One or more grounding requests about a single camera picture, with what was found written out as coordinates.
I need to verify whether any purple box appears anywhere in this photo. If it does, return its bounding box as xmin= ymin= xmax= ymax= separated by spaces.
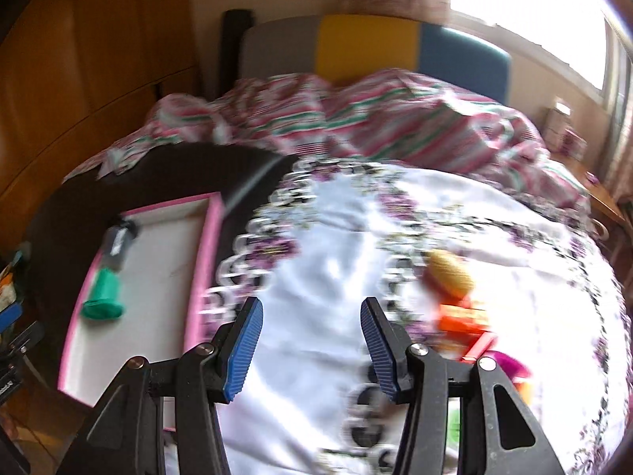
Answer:
xmin=561 ymin=129 xmax=588 ymax=160

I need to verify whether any orange block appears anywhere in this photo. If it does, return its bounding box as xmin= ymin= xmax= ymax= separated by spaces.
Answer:
xmin=438 ymin=304 xmax=490 ymax=337

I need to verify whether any window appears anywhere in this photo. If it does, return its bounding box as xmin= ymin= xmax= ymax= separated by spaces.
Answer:
xmin=447 ymin=0 xmax=611 ymax=92

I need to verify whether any white embroidered floral tablecloth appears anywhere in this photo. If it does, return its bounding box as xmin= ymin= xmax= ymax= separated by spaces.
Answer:
xmin=163 ymin=156 xmax=631 ymax=475

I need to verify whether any grey yellow blue headboard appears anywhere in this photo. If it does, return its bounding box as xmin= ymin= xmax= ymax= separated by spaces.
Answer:
xmin=240 ymin=14 xmax=512 ymax=107

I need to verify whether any green plastic cup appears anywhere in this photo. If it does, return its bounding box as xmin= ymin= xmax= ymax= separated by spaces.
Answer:
xmin=80 ymin=268 xmax=125 ymax=321

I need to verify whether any red wooden block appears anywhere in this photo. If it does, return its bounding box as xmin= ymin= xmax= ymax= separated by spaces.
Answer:
xmin=460 ymin=331 xmax=498 ymax=363

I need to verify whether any black bed post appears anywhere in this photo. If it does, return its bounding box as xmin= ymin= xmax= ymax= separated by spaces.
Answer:
xmin=221 ymin=9 xmax=254 ymax=96

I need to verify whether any pink-rimmed white tray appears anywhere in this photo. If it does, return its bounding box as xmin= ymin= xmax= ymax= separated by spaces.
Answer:
xmin=57 ymin=192 xmax=226 ymax=431

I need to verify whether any pink green striped blanket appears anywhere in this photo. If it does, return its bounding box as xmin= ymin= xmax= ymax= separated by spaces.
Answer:
xmin=64 ymin=72 xmax=591 ymax=219

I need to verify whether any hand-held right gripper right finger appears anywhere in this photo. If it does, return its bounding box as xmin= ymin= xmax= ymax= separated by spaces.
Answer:
xmin=360 ymin=297 xmax=567 ymax=475

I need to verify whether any wooden wardrobe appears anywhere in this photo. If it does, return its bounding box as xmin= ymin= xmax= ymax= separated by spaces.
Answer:
xmin=0 ymin=0 xmax=203 ymax=253

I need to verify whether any green plastic toy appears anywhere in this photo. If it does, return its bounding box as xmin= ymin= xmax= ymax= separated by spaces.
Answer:
xmin=445 ymin=403 xmax=462 ymax=448

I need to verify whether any white carton box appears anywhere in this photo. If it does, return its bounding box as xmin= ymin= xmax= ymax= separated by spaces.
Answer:
xmin=545 ymin=103 xmax=574 ymax=152

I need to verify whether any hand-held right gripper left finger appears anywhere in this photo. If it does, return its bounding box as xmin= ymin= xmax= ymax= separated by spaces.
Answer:
xmin=55 ymin=297 xmax=264 ymax=475

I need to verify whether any magenta plastic cup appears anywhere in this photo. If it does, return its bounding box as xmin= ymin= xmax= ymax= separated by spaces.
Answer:
xmin=489 ymin=351 xmax=532 ymax=384

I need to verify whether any wooden desk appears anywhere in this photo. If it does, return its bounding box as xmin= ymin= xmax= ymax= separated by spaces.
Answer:
xmin=549 ymin=148 xmax=629 ymax=268

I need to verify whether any yellow oval toy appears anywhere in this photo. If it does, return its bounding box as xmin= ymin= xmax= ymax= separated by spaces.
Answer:
xmin=426 ymin=250 xmax=476 ymax=298

